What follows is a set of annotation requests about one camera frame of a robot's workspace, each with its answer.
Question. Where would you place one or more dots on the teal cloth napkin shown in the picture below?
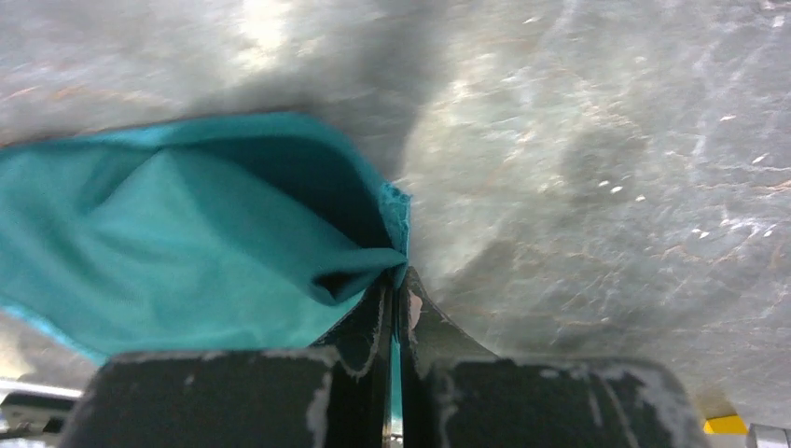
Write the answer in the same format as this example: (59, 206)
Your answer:
(240, 232)

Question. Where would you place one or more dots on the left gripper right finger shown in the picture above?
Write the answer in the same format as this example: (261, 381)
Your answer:
(431, 345)

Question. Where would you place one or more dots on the yellow small cube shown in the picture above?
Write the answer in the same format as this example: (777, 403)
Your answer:
(725, 425)

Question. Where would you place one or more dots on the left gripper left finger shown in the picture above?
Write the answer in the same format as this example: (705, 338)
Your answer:
(358, 412)

